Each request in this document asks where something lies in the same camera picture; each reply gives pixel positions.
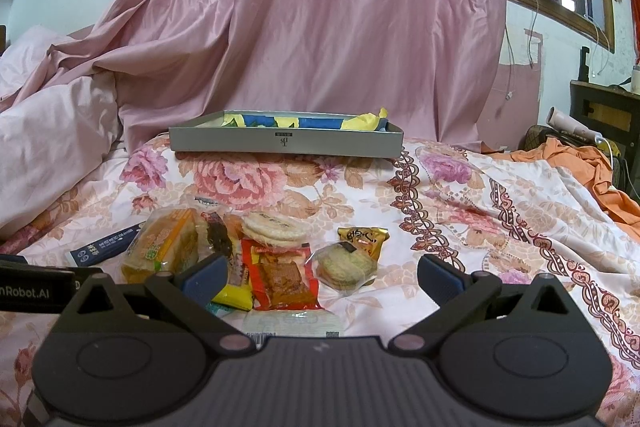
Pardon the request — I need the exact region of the yellow candy bar packet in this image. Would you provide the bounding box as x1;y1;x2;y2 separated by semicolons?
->
213;284;254;312

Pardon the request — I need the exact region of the sandwich bread packet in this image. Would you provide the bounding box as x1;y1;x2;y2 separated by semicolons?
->
122;206;204;284

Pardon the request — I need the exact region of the dark brown snack packet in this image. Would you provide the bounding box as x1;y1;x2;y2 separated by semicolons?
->
201;211;233;258

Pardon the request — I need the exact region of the red spicy snack packet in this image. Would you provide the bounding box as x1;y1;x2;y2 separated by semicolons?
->
241;239;321;311

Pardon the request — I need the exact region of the golden snack packet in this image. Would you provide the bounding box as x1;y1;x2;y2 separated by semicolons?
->
337;227;390;261

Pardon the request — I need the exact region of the rice cracker packet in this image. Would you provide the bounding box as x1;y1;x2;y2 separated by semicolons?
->
242;211;307;248

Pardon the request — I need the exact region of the green cookie packet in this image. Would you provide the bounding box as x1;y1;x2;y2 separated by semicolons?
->
307;242;378;293

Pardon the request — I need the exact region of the dark blue small box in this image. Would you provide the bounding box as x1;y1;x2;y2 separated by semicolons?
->
68;225;141;268

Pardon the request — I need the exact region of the pale pink duvet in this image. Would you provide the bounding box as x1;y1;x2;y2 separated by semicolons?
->
1;26;120;239

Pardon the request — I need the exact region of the orange cloth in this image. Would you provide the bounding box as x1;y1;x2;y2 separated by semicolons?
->
490;138;639;239

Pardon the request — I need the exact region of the grey shallow snack box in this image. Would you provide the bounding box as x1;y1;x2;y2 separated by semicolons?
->
169;110;404;158

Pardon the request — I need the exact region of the dark wooden cabinet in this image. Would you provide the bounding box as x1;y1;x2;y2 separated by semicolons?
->
569;45;640;203

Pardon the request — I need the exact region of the pink satin curtain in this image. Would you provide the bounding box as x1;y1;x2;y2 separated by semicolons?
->
1;0;506;148

